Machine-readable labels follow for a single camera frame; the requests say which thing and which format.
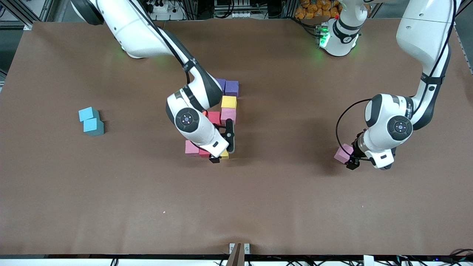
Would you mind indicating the cyan foam cube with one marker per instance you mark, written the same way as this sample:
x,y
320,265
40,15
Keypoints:
x,y
88,113
93,126

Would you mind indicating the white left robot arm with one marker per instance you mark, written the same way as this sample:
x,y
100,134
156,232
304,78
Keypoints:
x,y
425,33

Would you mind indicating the purple foam cube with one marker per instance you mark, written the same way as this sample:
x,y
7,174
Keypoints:
x,y
222,84
231,88

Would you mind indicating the metal mounting bracket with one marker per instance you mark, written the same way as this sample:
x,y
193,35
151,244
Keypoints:
x,y
247,248

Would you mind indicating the pink foam cube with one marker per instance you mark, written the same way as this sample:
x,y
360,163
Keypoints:
x,y
342,153
191,147
229,114

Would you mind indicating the red foam cube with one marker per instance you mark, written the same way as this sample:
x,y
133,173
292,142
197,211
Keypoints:
x,y
215,117
204,152

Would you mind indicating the white power strip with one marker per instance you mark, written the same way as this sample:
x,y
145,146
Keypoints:
x,y
160,9
242,15

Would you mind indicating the table cover sheet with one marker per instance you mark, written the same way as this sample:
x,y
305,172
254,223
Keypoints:
x,y
258,214

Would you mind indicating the camera mount pole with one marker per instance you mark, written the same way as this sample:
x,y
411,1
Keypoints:
x,y
234,258

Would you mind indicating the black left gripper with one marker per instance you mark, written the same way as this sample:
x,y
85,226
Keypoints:
x,y
355,153

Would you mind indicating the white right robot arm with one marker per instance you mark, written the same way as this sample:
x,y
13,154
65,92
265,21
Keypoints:
x,y
140,33

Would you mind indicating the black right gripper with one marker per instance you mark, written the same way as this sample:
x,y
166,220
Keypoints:
x,y
214,159

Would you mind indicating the aluminium frame profile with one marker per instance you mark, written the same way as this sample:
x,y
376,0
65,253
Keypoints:
x,y
26,25

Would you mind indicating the pile of orange items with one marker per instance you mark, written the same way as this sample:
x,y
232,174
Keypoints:
x,y
314,9

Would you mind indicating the yellow foam cube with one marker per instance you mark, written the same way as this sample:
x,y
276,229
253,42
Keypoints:
x,y
229,102
224,155

